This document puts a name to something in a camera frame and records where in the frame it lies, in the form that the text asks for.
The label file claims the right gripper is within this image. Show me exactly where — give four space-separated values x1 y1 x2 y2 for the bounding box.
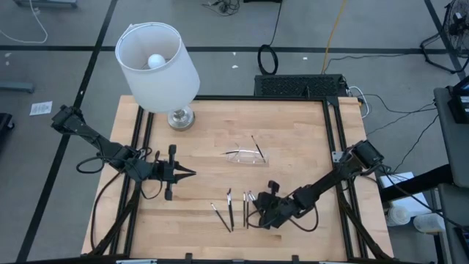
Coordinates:
252 181 294 229

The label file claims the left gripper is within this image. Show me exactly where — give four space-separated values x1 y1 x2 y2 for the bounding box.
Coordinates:
146 144 197 201

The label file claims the black eyebrow comb brush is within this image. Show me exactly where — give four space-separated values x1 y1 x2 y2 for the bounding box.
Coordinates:
227 188 235 232

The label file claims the clear acrylic three-compartment organizer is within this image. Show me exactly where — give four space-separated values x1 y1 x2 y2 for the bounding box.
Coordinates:
226 147 270 166

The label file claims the white shade silver table lamp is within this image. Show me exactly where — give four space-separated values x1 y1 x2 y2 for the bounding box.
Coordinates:
114 21 201 132

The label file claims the black perforated computer case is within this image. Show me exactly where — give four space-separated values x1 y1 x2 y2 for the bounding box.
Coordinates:
254 74 349 98

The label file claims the white paper roll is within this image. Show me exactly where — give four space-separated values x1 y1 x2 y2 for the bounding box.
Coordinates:
385 205 412 227
413 213 447 235

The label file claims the white cardboard box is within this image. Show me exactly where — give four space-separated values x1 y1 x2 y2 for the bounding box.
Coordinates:
379 171 433 218

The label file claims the white paper sheet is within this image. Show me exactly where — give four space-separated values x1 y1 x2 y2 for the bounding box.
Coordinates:
29 100 53 117

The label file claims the black beam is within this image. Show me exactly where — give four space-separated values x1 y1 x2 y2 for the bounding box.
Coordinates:
379 164 454 203

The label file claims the grey metal bar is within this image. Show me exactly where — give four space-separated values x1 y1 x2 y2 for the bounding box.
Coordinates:
0 81 36 94

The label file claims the grey side desk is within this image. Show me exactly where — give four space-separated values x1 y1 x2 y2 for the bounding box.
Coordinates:
434 86 469 264

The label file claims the grey cart base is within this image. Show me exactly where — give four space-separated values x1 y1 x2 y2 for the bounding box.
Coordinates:
13 0 78 9

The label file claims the black electronic device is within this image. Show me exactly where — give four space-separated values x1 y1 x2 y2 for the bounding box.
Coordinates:
447 75 469 125

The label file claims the black floor fan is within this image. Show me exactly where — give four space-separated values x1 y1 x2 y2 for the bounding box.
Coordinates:
420 0 469 74

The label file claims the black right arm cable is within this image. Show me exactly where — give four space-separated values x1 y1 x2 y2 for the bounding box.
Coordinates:
289 205 320 232

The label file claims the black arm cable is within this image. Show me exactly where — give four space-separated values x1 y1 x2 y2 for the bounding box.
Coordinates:
90 170 124 254
289 205 320 232

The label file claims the black aluminium table frame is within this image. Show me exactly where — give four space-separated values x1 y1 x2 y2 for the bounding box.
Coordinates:
87 95 395 264

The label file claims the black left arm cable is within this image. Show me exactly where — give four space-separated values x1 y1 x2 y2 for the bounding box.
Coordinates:
90 170 124 254

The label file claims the coiled black floor cable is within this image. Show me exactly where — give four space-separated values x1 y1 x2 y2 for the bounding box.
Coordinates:
256 0 284 76

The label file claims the white cable loop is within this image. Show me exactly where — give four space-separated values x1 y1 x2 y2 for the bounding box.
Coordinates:
347 85 372 120

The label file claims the tangled black cable bundle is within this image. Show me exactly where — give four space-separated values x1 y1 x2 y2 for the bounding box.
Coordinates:
201 0 242 18

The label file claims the white floor cable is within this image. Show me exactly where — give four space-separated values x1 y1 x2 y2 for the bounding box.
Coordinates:
0 0 49 44

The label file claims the yellow cable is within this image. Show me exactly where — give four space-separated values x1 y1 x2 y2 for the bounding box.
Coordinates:
321 0 348 75

